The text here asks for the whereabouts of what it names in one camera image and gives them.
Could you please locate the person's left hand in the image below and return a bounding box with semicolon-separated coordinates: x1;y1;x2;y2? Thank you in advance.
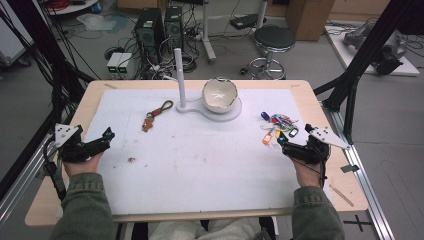
62;151;105;178

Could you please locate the person's right hand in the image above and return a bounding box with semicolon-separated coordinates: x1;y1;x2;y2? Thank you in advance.
288;156;323;189

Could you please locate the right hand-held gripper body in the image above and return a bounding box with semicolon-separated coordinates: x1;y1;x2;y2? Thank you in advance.
282;123;351;165

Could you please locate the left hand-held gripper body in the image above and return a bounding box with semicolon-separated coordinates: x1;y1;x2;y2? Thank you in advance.
54;123;111;164

